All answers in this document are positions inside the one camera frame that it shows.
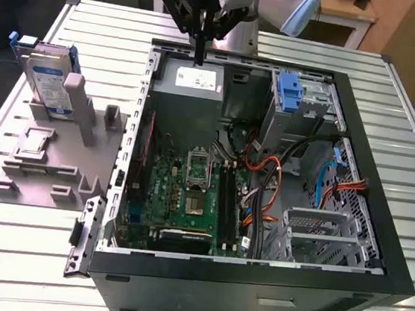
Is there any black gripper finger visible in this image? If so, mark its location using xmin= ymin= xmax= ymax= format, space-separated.
xmin=199 ymin=1 xmax=248 ymax=72
xmin=151 ymin=0 xmax=209 ymax=67

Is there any hard disk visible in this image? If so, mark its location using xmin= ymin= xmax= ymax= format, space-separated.
xmin=0 ymin=30 xmax=85 ymax=123

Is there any blue wire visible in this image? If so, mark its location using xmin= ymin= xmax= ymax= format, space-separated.
xmin=312 ymin=138 xmax=346 ymax=213

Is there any orange red power wire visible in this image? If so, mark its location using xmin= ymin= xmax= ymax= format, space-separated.
xmin=319 ymin=173 xmax=371 ymax=216

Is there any silver disk bay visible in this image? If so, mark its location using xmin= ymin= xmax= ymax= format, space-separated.
xmin=277 ymin=204 xmax=382 ymax=273

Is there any grey power supply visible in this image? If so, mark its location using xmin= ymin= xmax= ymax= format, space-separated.
xmin=143 ymin=54 xmax=229 ymax=157

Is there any blue drive bay latch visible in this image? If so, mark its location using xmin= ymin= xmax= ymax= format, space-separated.
xmin=275 ymin=70 xmax=306 ymax=114

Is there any metal socket cover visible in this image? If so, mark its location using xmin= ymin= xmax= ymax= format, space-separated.
xmin=183 ymin=144 xmax=217 ymax=194

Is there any silver optical drive cage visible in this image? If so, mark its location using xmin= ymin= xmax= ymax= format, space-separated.
xmin=258 ymin=68 xmax=352 ymax=164

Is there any small wooden top desk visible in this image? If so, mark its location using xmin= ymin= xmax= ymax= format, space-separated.
xmin=309 ymin=0 xmax=381 ymax=51

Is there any green motherboard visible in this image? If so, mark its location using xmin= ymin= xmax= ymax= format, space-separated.
xmin=113 ymin=145 xmax=264 ymax=261

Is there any black RAM slot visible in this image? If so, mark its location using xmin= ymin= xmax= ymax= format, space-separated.
xmin=211 ymin=160 xmax=237 ymax=251
xmin=221 ymin=160 xmax=248 ymax=252

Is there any CPU socket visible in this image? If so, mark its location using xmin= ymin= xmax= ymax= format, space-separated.
xmin=182 ymin=193 xmax=209 ymax=219

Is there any grey parts rack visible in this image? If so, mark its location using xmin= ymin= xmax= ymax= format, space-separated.
xmin=0 ymin=63 xmax=134 ymax=216

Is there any silver CPU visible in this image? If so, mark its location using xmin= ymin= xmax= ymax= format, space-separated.
xmin=22 ymin=133 xmax=48 ymax=153

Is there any black graphics card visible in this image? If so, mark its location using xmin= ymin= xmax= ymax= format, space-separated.
xmin=146 ymin=224 xmax=215 ymax=257

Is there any green RAM stick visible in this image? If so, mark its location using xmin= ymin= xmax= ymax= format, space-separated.
xmin=18 ymin=165 xmax=48 ymax=175

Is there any black PC case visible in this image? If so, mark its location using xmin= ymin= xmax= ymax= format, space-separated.
xmin=83 ymin=31 xmax=415 ymax=311

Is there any thin red wire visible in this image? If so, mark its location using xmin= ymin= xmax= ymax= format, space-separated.
xmin=132 ymin=109 xmax=158 ymax=192

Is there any orange wire bundle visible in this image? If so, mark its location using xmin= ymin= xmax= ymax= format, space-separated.
xmin=235 ymin=152 xmax=287 ymax=234

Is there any black cable bundle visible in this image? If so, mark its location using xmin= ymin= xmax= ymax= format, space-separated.
xmin=247 ymin=126 xmax=342 ymax=268

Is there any metal case latch bracket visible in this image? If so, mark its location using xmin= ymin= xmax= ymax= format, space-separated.
xmin=63 ymin=191 xmax=109 ymax=282

